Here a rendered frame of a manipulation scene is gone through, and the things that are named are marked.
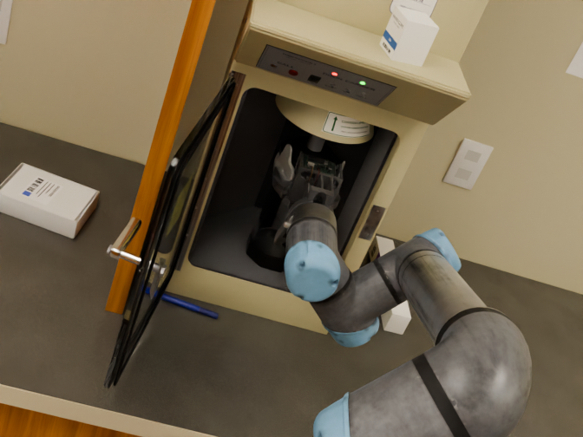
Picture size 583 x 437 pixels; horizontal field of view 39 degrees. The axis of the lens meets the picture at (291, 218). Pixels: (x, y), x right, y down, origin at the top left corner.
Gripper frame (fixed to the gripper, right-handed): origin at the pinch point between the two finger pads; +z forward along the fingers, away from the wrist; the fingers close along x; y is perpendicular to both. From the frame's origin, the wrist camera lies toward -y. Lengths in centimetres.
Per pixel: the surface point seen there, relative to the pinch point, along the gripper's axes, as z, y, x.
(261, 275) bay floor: -6.6, -20.1, 1.4
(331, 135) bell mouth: -7.3, 10.7, -0.5
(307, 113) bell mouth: -5.5, 12.4, 4.2
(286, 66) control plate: -14.7, 22.5, 11.0
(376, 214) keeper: -8.9, 0.1, -12.3
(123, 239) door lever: -33.3, -0.9, 26.0
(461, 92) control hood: -20.0, 29.0, -12.4
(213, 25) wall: 34.2, 6.3, 21.8
